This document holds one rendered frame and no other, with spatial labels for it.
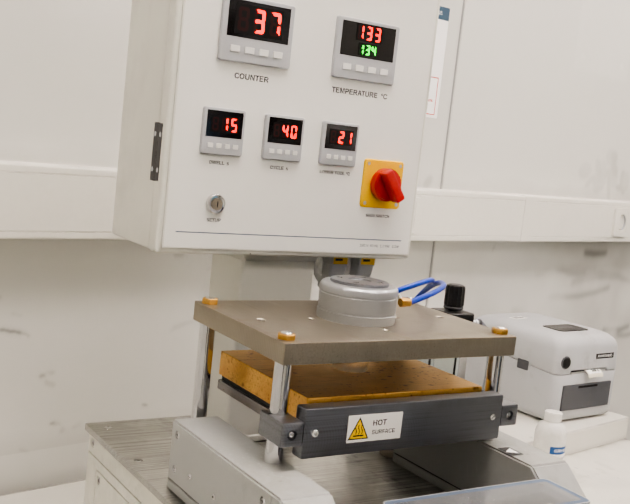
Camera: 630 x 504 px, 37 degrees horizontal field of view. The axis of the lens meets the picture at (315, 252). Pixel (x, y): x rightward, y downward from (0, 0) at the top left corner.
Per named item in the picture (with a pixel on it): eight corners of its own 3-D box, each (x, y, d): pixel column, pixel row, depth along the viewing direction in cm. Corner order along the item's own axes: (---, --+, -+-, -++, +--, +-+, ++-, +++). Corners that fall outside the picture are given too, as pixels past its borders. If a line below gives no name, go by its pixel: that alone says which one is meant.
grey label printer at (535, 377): (458, 391, 197) (468, 310, 195) (521, 384, 210) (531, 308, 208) (553, 427, 178) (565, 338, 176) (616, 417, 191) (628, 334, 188)
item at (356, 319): (161, 371, 101) (172, 251, 100) (392, 361, 118) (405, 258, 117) (273, 446, 81) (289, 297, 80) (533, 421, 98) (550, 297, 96)
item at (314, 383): (216, 388, 97) (225, 297, 96) (388, 378, 109) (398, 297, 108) (304, 442, 83) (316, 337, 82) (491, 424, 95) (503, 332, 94)
